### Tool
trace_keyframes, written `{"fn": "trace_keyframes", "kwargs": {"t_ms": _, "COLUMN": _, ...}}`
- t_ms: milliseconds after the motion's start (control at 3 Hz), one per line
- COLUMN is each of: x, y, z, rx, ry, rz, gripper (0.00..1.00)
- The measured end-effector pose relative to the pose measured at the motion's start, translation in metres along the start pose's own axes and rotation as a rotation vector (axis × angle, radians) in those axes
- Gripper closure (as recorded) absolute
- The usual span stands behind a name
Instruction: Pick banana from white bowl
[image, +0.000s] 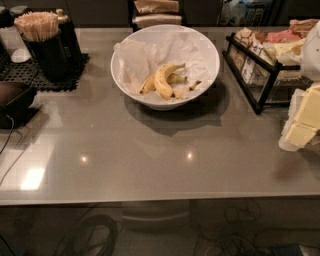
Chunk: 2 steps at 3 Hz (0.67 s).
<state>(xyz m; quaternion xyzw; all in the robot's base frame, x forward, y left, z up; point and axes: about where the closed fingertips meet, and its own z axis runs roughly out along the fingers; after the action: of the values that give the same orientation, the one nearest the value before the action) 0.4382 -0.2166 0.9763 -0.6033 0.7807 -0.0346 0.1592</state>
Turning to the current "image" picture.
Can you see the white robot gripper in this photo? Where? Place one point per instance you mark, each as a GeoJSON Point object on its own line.
{"type": "Point", "coordinates": [312, 56]}

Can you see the small banana stem piece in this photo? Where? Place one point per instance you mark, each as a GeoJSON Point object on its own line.
{"type": "Point", "coordinates": [194, 85]}

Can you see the white ceramic bowl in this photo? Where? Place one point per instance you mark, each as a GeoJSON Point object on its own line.
{"type": "Point", "coordinates": [203, 60]}

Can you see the brown paper napkin stack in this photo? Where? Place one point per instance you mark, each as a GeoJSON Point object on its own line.
{"type": "Point", "coordinates": [156, 12]}

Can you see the dark bottle with stopper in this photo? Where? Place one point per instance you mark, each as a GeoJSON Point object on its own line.
{"type": "Point", "coordinates": [69, 38]}

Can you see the black stirrer stick cup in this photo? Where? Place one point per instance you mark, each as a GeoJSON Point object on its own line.
{"type": "Point", "coordinates": [50, 56]}

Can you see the bundle of wooden stirrers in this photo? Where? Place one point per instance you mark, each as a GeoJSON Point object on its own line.
{"type": "Point", "coordinates": [37, 26]}

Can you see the dark tray at left edge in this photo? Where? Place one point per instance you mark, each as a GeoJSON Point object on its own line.
{"type": "Point", "coordinates": [16, 100]}

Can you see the black rubber mesh mat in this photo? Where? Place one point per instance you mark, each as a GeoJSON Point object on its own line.
{"type": "Point", "coordinates": [30, 73]}

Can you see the clear shaker with dark lid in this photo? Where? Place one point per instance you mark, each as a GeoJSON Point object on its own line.
{"type": "Point", "coordinates": [11, 38]}

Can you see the black wire condiment rack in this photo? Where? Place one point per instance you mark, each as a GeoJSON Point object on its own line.
{"type": "Point", "coordinates": [264, 81]}

